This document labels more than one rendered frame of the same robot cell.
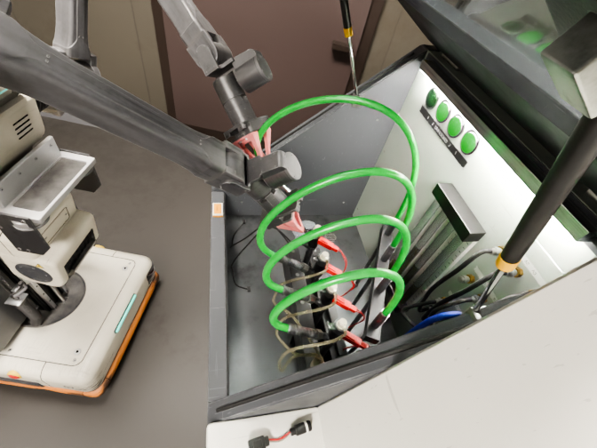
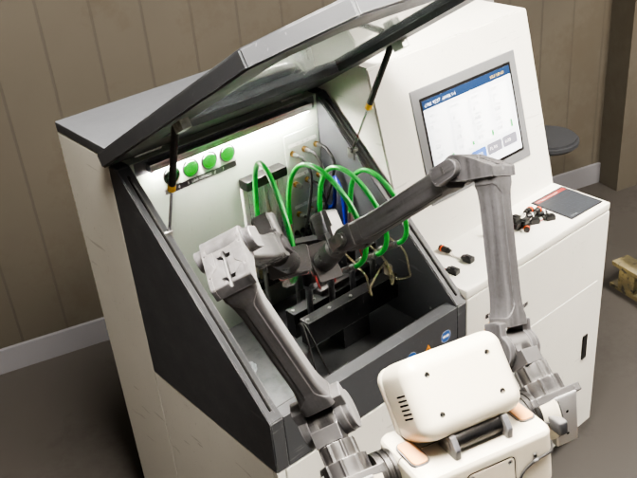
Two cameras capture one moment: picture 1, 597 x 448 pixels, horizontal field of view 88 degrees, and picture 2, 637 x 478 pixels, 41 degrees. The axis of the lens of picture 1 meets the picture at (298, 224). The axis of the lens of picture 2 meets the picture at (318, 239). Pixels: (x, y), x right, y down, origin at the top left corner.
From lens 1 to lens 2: 2.22 m
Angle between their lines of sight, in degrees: 79
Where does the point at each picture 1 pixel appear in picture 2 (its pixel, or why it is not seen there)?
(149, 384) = not seen: outside the picture
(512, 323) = (381, 114)
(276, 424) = not seen: hidden behind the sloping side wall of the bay
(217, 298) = (392, 341)
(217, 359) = (431, 317)
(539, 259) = (303, 134)
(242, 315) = not seen: hidden behind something
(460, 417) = (406, 145)
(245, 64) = (273, 223)
